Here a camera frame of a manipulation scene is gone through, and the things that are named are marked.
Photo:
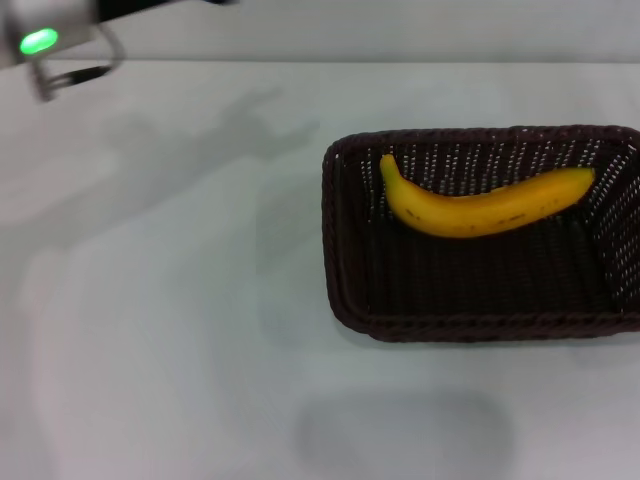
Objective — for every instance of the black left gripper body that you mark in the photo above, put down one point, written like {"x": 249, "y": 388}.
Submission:
{"x": 130, "y": 7}

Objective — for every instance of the yellow banana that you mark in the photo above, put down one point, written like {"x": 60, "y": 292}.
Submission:
{"x": 475, "y": 215}

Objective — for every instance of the black woven rectangular basket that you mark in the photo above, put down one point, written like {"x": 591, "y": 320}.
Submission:
{"x": 475, "y": 280}

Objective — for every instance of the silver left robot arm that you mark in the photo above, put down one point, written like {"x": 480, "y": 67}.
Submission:
{"x": 60, "y": 25}

